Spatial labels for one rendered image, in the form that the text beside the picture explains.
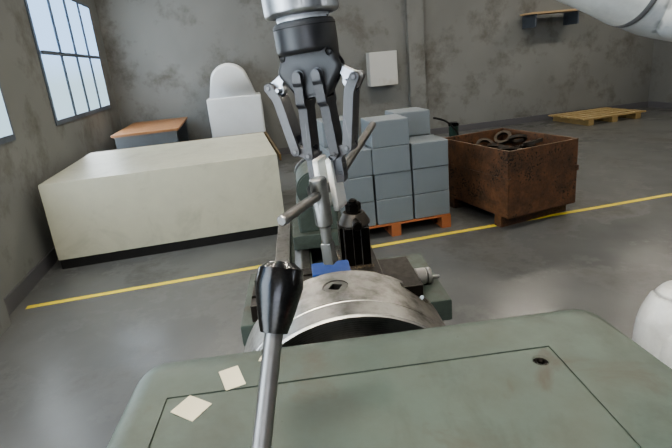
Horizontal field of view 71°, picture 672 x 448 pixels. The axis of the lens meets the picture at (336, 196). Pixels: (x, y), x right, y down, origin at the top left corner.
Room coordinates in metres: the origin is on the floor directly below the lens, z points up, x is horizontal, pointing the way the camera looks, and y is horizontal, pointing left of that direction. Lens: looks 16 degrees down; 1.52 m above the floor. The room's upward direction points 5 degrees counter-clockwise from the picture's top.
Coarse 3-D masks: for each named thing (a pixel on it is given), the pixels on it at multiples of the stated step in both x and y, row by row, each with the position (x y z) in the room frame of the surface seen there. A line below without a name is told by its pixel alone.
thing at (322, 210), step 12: (312, 180) 0.56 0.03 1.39; (324, 180) 0.56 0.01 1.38; (312, 192) 0.56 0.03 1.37; (324, 192) 0.55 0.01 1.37; (324, 204) 0.55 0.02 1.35; (324, 216) 0.55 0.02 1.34; (324, 228) 0.55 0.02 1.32; (324, 240) 0.56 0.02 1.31; (324, 252) 0.56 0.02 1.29; (324, 264) 0.56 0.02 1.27
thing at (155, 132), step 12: (156, 120) 7.59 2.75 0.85; (168, 120) 7.40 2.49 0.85; (180, 120) 7.22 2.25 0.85; (120, 132) 6.33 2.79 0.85; (132, 132) 6.19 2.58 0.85; (144, 132) 6.11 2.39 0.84; (156, 132) 6.14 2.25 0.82; (168, 132) 6.19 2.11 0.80; (180, 132) 7.65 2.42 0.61; (120, 144) 6.07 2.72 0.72; (132, 144) 6.10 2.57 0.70; (144, 144) 6.13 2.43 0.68; (156, 144) 6.16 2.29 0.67
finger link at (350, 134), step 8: (352, 72) 0.56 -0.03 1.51; (352, 80) 0.56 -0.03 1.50; (344, 88) 0.56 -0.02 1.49; (352, 88) 0.56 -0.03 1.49; (344, 96) 0.56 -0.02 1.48; (352, 96) 0.56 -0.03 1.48; (344, 104) 0.57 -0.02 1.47; (352, 104) 0.56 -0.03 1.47; (344, 112) 0.57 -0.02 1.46; (352, 112) 0.56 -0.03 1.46; (344, 120) 0.57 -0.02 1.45; (352, 120) 0.56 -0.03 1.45; (344, 128) 0.57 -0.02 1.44; (352, 128) 0.57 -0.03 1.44; (344, 136) 0.57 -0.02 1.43; (352, 136) 0.57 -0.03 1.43; (344, 144) 0.57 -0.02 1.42; (352, 144) 0.57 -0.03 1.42
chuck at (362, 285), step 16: (336, 272) 0.60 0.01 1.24; (352, 272) 0.60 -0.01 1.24; (368, 272) 0.60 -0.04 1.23; (304, 288) 0.58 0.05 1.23; (320, 288) 0.56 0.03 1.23; (352, 288) 0.55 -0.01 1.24; (368, 288) 0.55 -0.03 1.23; (384, 288) 0.56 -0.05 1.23; (400, 288) 0.58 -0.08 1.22; (304, 304) 0.54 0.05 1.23; (320, 304) 0.52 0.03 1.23; (400, 304) 0.53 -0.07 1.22; (416, 304) 0.55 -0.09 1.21; (432, 320) 0.53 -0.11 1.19; (256, 336) 0.55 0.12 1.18
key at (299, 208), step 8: (368, 128) 0.75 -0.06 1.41; (360, 136) 0.73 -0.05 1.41; (368, 136) 0.73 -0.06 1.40; (360, 144) 0.70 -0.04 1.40; (352, 152) 0.67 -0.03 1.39; (352, 160) 0.66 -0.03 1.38; (328, 184) 0.58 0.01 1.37; (304, 200) 0.52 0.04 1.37; (312, 200) 0.53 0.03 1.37; (296, 208) 0.50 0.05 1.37; (304, 208) 0.51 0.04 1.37; (280, 216) 0.47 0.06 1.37; (288, 216) 0.48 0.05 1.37; (296, 216) 0.49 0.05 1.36; (280, 224) 0.47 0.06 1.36
